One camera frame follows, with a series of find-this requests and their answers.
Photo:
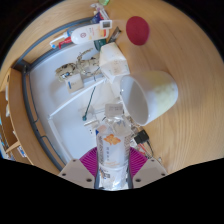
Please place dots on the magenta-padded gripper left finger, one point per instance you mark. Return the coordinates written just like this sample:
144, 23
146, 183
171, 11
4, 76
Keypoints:
76, 173

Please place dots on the white cup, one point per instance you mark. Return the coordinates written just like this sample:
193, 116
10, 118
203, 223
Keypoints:
156, 95

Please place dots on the red blue tubes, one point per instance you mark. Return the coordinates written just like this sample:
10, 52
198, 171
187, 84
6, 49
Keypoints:
99, 11

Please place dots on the wooden shelf unit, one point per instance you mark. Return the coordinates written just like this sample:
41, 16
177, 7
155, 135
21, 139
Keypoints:
15, 116

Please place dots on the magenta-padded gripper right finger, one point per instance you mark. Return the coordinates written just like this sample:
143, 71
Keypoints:
149, 172

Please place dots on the white blue-label wall box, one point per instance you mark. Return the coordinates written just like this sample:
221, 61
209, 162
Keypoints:
75, 83

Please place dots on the flat round red coaster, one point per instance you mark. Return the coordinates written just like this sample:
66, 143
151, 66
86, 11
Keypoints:
137, 30

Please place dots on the white plastic box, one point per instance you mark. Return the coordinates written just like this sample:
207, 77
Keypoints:
115, 61

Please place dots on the brown tree figurine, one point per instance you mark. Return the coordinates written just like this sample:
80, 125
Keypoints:
81, 66

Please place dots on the small green block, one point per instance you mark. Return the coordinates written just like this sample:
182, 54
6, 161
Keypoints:
103, 2

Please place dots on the small white clock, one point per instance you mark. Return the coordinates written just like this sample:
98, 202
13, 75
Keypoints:
106, 24

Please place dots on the clear plastic water bottle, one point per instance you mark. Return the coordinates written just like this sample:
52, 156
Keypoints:
113, 153

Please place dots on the grey metal shelf frame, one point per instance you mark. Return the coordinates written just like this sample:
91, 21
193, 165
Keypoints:
28, 103

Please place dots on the dark green jar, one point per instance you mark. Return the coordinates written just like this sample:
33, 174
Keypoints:
100, 44

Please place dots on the black charger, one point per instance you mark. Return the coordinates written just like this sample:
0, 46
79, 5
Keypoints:
141, 136

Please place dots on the white red pump bottle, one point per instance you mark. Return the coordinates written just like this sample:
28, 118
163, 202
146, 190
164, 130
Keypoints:
88, 34

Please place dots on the dark scissors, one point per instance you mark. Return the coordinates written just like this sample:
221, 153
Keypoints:
114, 34

